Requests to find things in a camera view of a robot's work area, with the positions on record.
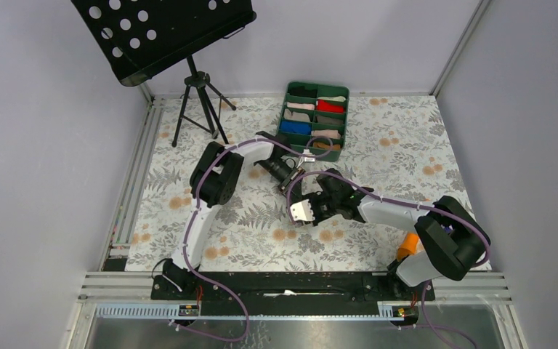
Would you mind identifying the light pink rolled cloth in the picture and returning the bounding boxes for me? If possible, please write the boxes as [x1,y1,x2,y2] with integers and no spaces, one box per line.
[311,129,341,140]

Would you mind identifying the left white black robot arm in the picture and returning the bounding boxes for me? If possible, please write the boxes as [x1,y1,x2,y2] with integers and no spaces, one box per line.
[163,132,304,299]

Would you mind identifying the green divided organizer tray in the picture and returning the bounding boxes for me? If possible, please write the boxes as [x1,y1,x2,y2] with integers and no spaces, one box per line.
[276,81,350,162]

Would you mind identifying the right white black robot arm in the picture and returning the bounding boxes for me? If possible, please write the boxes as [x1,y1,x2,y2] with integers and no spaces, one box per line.
[287,169,490,300]

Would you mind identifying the black rolled cloth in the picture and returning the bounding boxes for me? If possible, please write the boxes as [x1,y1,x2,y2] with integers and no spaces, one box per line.
[288,86,318,99]

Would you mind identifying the beige rolled cloth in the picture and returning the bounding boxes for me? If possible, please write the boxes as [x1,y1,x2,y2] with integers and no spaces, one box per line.
[283,109,312,123]

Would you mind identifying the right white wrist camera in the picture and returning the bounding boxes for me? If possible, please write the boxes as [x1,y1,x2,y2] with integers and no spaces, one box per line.
[289,200,315,224]

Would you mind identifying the floral patterned table mat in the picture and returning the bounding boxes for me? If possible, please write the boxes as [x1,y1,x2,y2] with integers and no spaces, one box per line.
[126,96,469,272]

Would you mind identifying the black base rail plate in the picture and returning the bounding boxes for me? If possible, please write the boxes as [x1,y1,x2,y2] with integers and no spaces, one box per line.
[150,271,435,317]

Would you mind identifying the white rolled cloth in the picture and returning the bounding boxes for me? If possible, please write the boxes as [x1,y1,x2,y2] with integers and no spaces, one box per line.
[318,96,347,103]

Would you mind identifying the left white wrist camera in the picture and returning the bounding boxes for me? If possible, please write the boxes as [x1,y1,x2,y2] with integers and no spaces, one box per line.
[299,148,316,164]

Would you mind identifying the black striped underwear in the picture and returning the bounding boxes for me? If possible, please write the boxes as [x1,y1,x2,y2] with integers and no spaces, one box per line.
[288,193,320,226]

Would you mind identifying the grey rolled cloth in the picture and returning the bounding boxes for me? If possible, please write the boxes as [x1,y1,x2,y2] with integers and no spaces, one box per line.
[315,115,344,126]

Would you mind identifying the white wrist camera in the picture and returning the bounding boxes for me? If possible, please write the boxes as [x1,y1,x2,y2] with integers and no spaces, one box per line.
[299,148,316,164]
[289,200,315,224]

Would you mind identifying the aluminium frame rails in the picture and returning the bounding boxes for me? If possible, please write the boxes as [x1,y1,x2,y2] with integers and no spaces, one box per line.
[65,0,530,349]

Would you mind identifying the orange rolled cloth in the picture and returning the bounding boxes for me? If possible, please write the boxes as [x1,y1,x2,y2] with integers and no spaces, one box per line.
[313,142,341,151]

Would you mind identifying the red rolled cloth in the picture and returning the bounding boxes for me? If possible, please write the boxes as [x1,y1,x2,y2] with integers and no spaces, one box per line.
[316,100,345,113]

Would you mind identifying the black perforated music stand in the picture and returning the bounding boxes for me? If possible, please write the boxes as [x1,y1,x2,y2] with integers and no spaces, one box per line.
[72,0,256,139]

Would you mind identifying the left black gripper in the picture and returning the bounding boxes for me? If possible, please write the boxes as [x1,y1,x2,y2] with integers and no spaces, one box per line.
[256,159,304,204]

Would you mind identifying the orange carrot toy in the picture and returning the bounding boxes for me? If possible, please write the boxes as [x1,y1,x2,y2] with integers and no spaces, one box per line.
[396,232,421,261]

